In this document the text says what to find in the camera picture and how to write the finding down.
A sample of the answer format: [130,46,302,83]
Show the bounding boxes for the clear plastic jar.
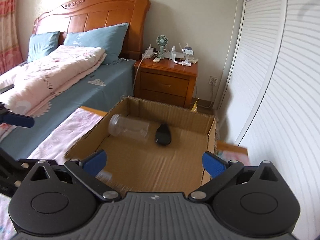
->
[108,114,150,143]

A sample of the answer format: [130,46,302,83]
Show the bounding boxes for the pink floral quilt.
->
[0,44,107,140]

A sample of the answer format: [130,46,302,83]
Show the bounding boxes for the floral pink table cloth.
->
[1,106,106,239]

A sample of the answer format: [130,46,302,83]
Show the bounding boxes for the brown cardboard box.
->
[65,97,217,195]

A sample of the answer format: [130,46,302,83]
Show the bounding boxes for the pink curtain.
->
[0,0,23,74]

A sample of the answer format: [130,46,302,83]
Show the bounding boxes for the blue pillow far side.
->
[27,31,60,62]

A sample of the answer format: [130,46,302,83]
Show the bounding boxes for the white louvered closet door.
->
[220,0,319,239]

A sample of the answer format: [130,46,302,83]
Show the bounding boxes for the blue bed sheet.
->
[1,60,135,159]

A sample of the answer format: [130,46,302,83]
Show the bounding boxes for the wooden nightstand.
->
[133,59,198,108]

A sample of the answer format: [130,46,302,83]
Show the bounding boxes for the phone stand with device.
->
[182,43,194,66]

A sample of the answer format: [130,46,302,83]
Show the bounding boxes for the clear spray bottle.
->
[169,45,176,61]

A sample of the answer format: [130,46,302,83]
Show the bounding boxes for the wooden bed headboard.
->
[33,0,151,60]

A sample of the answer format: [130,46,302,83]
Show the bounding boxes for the blue pillow near nightstand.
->
[63,23,129,64]

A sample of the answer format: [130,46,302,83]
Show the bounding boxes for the white power strip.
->
[142,45,157,59]

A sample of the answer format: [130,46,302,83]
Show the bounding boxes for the small green desk fan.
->
[156,35,168,59]

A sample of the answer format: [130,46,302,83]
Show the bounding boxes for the wall power outlet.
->
[209,76,218,86]

